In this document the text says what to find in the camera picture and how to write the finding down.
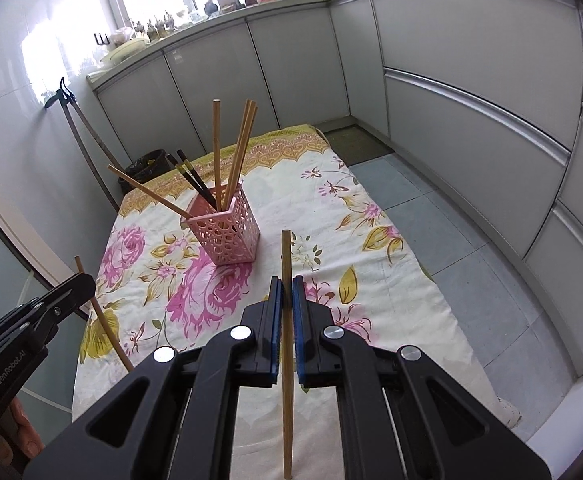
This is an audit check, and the wooden chopstick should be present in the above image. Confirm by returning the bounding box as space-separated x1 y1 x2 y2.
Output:
73 254 136 373
223 100 254 209
107 165 193 220
212 99 222 211
281 230 293 479
233 101 258 195

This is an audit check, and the black chopstick gold band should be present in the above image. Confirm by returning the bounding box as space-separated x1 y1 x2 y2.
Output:
167 153 209 204

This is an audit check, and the person left hand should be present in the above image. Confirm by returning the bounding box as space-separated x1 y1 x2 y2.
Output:
0 398 44 466

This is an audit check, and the pink perforated utensil holder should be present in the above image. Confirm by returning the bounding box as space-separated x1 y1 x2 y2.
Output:
185 183 260 266

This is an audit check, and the floral tablecloth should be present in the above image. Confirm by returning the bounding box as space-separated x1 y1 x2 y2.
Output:
70 122 523 480

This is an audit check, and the black trash bin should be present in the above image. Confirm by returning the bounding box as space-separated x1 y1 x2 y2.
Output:
124 148 173 183

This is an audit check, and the mop with blue clip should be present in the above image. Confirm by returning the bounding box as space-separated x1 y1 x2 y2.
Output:
43 77 126 212

